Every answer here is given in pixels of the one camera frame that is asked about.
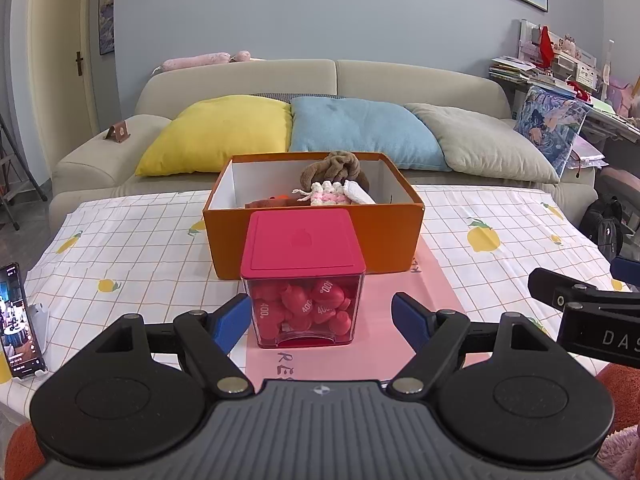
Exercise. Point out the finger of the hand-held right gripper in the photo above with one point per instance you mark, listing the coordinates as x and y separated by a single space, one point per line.
555 285
627 270

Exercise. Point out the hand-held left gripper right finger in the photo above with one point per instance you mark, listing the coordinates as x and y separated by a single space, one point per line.
411 322

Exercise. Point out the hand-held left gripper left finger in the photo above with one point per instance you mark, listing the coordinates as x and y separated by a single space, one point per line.
231 322

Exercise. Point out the orange cardboard box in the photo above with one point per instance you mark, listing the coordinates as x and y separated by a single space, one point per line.
390 230

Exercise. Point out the brown plush toy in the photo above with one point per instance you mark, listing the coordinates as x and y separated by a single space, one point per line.
260 203

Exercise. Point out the white cloth with beige trim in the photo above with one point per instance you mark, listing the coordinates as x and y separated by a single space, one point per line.
357 194

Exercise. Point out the pink white crochet piece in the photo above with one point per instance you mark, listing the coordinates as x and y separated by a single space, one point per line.
325 194

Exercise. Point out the brown knotted plush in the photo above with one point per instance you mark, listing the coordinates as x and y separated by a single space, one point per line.
335 167

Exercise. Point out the black backpack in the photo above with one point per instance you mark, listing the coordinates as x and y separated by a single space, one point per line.
602 230

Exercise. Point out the pink paper mat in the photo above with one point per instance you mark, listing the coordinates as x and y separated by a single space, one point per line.
450 290

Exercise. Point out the pink grey chair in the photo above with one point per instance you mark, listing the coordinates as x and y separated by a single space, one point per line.
620 190

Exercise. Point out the red lid clear container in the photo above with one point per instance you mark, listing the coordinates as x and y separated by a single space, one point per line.
300 240

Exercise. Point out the lemon print checked tablecloth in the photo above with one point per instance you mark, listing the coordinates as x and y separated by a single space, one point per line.
150 240

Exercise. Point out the pink fluffy fabric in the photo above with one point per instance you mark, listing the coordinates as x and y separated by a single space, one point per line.
622 455

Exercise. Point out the grey pillow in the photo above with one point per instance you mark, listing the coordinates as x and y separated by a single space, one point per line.
490 145

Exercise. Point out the blue printed figure pillow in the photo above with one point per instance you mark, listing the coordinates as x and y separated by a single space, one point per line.
547 125

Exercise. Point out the white phone holder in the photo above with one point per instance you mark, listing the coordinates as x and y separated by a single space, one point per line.
42 325

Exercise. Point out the yellow pillow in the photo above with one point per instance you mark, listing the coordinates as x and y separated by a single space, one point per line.
215 130

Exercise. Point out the black smartphone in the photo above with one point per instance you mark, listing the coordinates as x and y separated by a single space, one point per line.
15 320

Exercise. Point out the white desk shelf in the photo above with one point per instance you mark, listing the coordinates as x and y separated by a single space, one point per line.
570 60

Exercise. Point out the small pink phone stand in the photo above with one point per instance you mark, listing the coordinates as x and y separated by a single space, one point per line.
120 133

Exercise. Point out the stack of books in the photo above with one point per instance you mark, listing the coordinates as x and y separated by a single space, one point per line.
510 69

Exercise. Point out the red hanging ornament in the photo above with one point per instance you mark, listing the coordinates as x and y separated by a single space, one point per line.
546 45

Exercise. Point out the beige sofa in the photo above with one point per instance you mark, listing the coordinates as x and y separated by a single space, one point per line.
400 80

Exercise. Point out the long pink plush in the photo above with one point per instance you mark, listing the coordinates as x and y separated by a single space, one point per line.
195 61

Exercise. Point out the black folding ladder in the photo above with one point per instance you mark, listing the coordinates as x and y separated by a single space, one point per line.
10 160

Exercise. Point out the cream door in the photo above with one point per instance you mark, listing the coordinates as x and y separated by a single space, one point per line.
60 50

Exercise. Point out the wall poster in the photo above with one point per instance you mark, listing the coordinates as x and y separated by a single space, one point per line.
106 10

